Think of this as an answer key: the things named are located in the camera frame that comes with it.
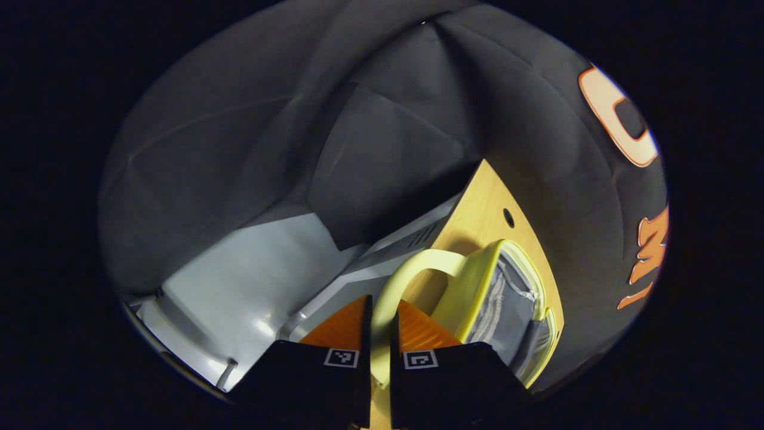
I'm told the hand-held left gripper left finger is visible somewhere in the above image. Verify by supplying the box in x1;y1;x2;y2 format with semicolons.
230;294;374;430

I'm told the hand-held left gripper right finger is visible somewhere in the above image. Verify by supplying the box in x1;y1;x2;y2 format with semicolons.
389;300;532;430

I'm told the pale yellow suitcase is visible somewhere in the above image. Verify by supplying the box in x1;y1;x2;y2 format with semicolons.
369;239;559;389

